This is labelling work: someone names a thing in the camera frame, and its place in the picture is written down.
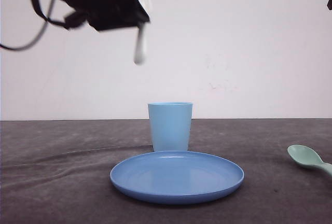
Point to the light blue plastic cup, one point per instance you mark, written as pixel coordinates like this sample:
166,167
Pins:
170,125

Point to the white plastic fork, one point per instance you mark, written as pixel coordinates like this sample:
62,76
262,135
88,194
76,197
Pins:
140,53

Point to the blue plastic plate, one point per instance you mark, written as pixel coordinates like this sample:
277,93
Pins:
176,177

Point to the dark grey table cloth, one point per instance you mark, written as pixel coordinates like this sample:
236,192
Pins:
58,172

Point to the mint green plastic spoon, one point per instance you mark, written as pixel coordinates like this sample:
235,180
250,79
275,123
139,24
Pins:
308,158

